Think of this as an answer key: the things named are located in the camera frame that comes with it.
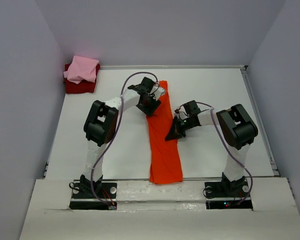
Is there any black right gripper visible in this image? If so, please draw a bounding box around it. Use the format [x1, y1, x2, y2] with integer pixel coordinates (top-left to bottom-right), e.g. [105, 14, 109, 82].
[165, 116, 195, 141]

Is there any orange t shirt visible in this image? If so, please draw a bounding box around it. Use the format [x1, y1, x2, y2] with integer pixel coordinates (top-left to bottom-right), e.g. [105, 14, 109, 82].
[146, 80, 183, 185]

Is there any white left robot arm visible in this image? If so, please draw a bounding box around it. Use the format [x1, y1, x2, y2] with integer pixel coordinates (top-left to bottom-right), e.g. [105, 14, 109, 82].
[78, 77, 166, 198]

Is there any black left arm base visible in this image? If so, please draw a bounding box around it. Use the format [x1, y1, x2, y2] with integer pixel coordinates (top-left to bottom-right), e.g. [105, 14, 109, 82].
[69, 181, 118, 211]

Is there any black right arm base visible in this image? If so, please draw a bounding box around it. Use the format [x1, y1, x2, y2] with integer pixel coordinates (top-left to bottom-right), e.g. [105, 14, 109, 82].
[202, 181, 253, 210]

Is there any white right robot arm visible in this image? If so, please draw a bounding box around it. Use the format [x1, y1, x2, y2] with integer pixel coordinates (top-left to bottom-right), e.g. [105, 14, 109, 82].
[165, 100, 259, 201]

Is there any dark red folded t shirt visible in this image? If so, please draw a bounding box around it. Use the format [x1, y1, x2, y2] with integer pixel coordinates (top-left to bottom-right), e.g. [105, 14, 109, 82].
[63, 64, 100, 94]

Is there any pink folded t shirt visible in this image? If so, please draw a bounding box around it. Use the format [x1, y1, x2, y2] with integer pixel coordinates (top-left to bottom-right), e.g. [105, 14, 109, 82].
[63, 55, 100, 85]

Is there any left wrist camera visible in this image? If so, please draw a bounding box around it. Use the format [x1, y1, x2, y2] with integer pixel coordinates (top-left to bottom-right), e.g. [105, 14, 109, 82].
[151, 86, 166, 99]

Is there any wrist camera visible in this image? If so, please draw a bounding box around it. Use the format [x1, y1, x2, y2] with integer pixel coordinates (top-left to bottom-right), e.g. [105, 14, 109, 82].
[174, 105, 189, 120]
[151, 86, 166, 99]

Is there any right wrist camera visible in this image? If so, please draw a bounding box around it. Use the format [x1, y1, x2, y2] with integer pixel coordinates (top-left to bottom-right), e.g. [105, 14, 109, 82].
[174, 105, 189, 120]

